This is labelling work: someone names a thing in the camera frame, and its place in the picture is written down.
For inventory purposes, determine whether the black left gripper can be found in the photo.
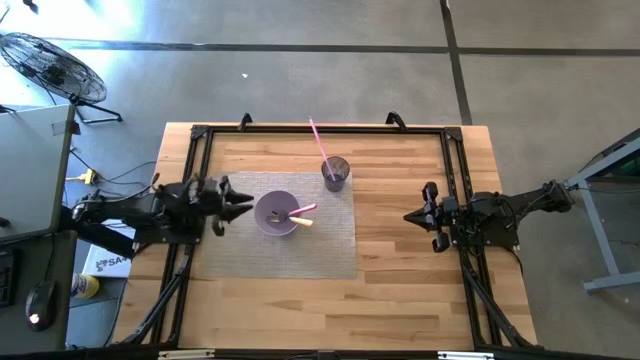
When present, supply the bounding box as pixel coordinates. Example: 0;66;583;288
199;175;255;236

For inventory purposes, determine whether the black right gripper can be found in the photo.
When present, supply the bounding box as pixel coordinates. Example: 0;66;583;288
403;181;459;253

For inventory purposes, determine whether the lavender bowl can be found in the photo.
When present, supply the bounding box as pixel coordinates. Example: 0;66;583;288
253;189;301;237

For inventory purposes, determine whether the spoon with wooden handle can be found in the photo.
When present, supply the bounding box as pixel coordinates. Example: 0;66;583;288
267;212;315;228

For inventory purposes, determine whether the pink chopstick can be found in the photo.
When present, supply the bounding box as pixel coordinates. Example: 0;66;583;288
272;203;319;221

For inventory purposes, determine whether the dark transparent plastic tumbler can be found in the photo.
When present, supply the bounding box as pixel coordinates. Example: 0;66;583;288
320;155;351;193

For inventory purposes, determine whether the pink drinking straw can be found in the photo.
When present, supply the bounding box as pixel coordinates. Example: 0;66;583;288
308;117;337;181

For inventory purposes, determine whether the grey woven placemat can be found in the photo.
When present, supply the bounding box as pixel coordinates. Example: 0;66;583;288
192;171;359;280

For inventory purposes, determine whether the white printed cardboard box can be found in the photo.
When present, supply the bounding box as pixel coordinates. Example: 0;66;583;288
82;219;134;279

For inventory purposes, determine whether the yellow white container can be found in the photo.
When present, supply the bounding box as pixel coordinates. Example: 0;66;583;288
69;272;101;300

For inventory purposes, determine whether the dark grey desk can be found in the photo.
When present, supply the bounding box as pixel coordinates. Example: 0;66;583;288
0;229;79;351

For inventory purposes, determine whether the light grey panel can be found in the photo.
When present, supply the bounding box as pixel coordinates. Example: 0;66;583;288
0;104;76;244

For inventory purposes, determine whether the black computer mouse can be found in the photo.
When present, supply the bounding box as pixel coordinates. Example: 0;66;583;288
24;279;59;332

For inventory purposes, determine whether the black floor fan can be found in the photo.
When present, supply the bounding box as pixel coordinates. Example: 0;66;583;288
0;32;124;124

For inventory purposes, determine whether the black keyboard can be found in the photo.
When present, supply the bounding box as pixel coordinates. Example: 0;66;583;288
0;249;16;309

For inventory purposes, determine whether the black aluminium table frame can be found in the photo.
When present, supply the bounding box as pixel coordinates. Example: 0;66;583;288
119;122;539;351

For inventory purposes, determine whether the black floor cable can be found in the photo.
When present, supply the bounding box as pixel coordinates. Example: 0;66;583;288
64;149;159;201

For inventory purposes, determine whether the silver aluminium bracket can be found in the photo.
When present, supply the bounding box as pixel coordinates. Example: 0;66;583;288
437;351;495;360
157;349;216;360

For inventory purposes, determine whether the grey blue metal table frame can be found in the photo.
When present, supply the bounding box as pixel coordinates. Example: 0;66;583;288
564;127;640;294

